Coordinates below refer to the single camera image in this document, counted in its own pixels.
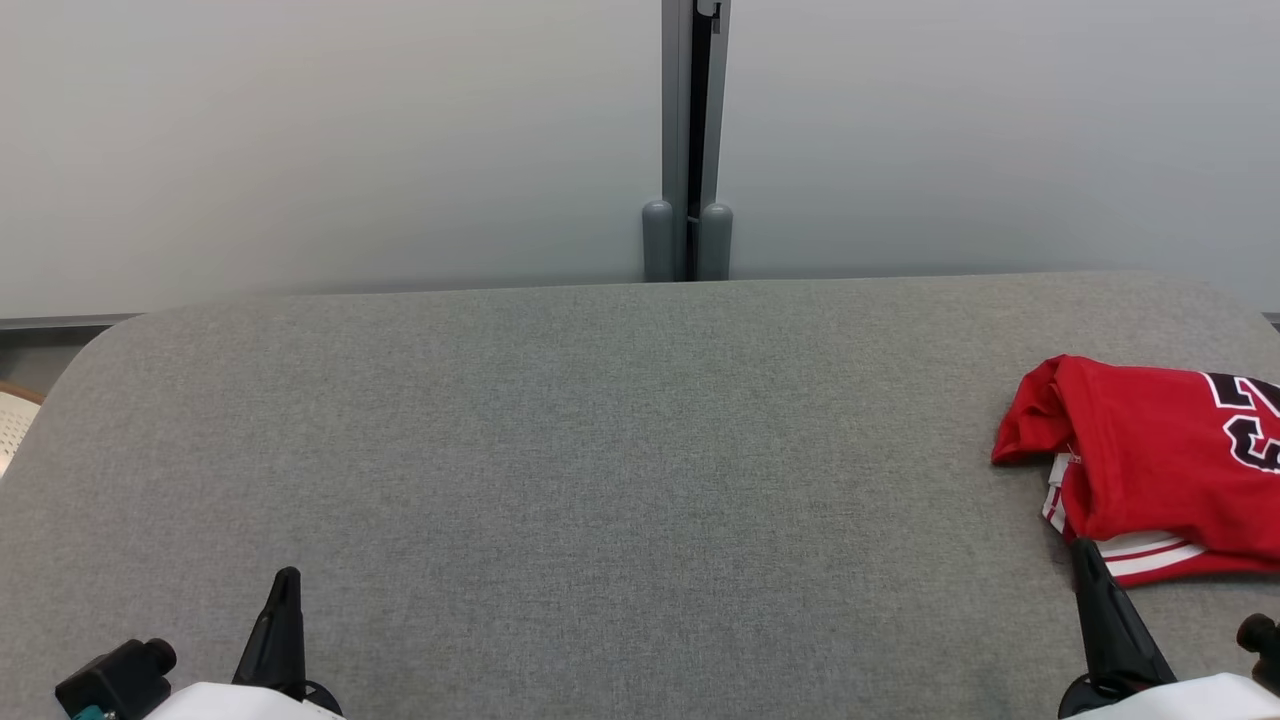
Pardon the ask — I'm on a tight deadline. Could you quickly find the red and white shirt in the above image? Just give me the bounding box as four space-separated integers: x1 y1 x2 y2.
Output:
991 354 1280 589

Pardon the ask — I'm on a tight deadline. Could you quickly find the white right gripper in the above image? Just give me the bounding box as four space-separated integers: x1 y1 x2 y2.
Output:
1057 537 1280 720

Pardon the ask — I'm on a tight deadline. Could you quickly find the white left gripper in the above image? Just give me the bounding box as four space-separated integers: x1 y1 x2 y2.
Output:
148 566 346 720

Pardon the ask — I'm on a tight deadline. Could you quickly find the grey metal partition post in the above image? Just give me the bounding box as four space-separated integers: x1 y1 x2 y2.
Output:
641 0 734 284

